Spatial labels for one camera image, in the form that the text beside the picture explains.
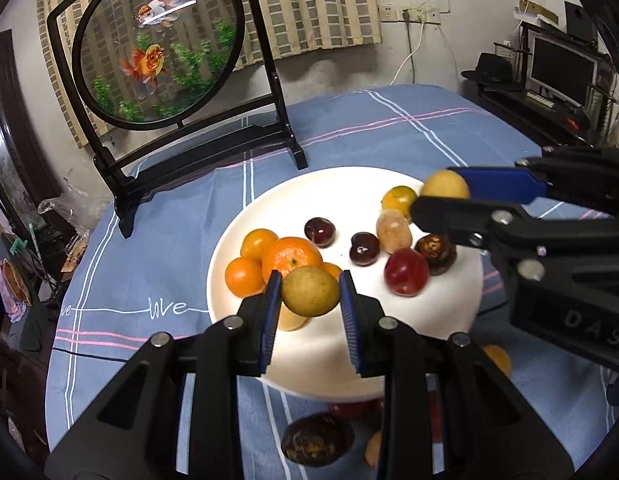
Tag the blue striped tablecloth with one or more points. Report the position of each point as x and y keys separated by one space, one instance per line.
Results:
x=154 y=250

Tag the flat cardboard box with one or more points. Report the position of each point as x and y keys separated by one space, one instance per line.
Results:
x=537 y=9

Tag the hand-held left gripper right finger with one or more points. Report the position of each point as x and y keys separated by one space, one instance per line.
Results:
x=350 y=320

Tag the dark brown passion fruit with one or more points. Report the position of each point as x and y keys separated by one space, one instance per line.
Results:
x=317 y=440

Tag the white wall socket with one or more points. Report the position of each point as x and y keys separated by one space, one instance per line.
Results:
x=412 y=14
x=433 y=15
x=387 y=12

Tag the black media stand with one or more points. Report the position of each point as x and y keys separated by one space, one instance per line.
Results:
x=519 y=115

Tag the greenish orange kumquat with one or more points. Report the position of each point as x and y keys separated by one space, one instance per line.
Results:
x=397 y=199

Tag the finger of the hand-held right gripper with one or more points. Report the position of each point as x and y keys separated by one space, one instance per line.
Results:
x=454 y=217
x=499 y=185

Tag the small yellow green longan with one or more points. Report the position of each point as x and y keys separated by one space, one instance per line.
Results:
x=294 y=321

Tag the round goldfish screen black stand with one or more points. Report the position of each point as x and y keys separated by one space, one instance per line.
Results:
x=189 y=85

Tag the white oval plate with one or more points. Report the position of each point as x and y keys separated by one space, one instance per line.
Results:
x=289 y=195

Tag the orange tangerine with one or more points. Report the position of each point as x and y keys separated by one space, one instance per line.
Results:
x=292 y=257

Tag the small red tool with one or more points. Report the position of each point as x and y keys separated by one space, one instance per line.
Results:
x=570 y=123

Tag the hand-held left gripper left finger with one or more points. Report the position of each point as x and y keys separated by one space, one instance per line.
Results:
x=269 y=320

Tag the beige checked curtain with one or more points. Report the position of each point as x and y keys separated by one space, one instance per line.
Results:
x=314 y=0

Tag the small orange mandarin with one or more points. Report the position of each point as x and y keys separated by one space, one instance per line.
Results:
x=332 y=271

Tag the dark purple plum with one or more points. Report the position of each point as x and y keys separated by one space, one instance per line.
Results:
x=364 y=249
x=319 y=231

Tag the yellow green lemon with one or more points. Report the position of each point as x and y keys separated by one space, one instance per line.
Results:
x=309 y=290

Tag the tan streaked jujube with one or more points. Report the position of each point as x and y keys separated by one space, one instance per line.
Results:
x=393 y=231

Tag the black computer monitor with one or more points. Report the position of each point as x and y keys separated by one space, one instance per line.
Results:
x=562 y=70

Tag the white remote control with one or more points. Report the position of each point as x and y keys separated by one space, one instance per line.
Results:
x=540 y=99

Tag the black hat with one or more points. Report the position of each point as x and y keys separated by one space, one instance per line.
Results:
x=492 y=72

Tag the yellow apricot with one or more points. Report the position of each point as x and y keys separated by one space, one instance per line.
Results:
x=443 y=184

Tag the black speaker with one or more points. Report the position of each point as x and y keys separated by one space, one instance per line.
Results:
x=579 y=22

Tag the clear plastic bag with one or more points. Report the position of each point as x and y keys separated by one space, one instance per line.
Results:
x=69 y=210

